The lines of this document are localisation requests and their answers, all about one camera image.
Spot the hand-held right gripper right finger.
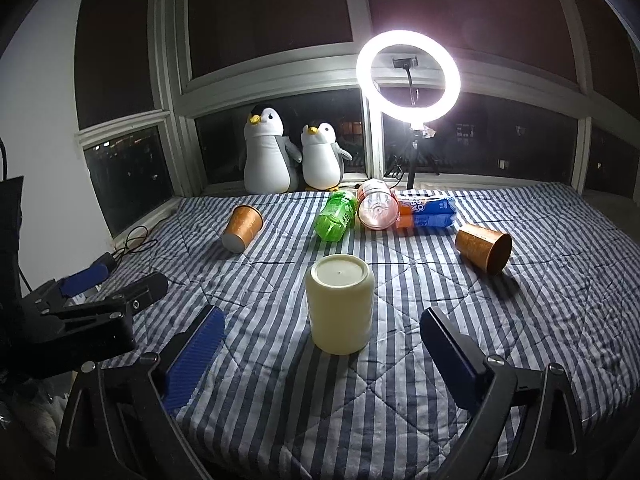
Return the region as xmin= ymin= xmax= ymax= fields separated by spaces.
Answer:
xmin=420 ymin=306 xmax=587 ymax=480

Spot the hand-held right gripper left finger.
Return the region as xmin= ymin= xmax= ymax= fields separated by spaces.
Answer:
xmin=55 ymin=304 xmax=227 ymax=480

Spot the small penguin plush toy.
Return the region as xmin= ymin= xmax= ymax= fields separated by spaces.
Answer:
xmin=299 ymin=120 xmax=353 ymax=192

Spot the clear pink plastic bottle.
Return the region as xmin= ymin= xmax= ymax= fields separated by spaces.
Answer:
xmin=356 ymin=178 xmax=401 ymax=232

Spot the white window frame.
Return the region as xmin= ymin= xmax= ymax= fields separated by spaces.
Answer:
xmin=75 ymin=0 xmax=640 ymax=241

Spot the black phone holder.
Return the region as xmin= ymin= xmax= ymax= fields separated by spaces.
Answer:
xmin=392 ymin=56 xmax=419 ymax=107

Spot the green plastic bottle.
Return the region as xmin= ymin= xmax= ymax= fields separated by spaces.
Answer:
xmin=313 ymin=190 xmax=359 ymax=242

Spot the black cable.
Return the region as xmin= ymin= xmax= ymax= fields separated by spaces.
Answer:
xmin=111 ymin=225 xmax=159 ymax=262

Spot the cream cup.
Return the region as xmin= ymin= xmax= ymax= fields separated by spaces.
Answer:
xmin=305 ymin=254 xmax=376 ymax=356

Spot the orange and blue plastic bottle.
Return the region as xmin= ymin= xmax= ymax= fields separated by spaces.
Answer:
xmin=393 ymin=190 xmax=458 ymax=230

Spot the black tripod stand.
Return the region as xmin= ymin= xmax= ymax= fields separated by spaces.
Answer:
xmin=389 ymin=125 xmax=442 ymax=192

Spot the white ring light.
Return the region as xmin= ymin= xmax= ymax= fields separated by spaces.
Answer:
xmin=356 ymin=30 xmax=462 ymax=125

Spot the large penguin plush toy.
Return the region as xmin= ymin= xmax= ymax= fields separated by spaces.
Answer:
xmin=239 ymin=104 xmax=304 ymax=195

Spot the blue striped blanket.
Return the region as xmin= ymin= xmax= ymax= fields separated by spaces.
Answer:
xmin=30 ymin=182 xmax=640 ymax=480

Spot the copper cup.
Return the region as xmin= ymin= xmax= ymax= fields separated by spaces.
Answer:
xmin=454 ymin=223 xmax=514 ymax=276
xmin=221 ymin=204 xmax=264 ymax=253

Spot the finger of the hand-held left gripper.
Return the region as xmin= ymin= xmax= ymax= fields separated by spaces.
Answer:
xmin=20 ymin=262 xmax=112 ymax=318
xmin=65 ymin=271 xmax=170 ymax=320

